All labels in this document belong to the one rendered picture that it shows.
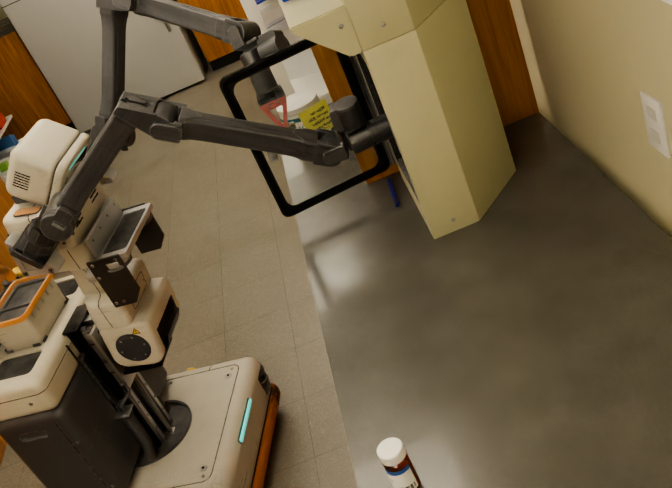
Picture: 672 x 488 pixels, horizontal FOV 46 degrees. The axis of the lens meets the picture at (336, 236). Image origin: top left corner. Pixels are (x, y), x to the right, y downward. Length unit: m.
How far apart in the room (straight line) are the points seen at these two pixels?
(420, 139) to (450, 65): 0.16
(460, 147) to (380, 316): 0.40
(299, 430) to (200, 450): 0.44
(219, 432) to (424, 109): 1.40
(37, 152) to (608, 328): 1.42
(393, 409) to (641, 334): 0.44
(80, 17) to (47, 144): 4.51
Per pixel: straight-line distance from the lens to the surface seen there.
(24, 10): 6.71
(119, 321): 2.34
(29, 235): 2.07
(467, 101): 1.76
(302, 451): 2.85
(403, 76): 1.63
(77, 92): 6.83
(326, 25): 1.57
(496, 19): 2.06
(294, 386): 3.10
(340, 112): 1.76
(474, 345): 1.51
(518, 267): 1.65
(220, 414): 2.72
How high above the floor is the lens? 1.94
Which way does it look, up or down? 31 degrees down
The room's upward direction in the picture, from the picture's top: 25 degrees counter-clockwise
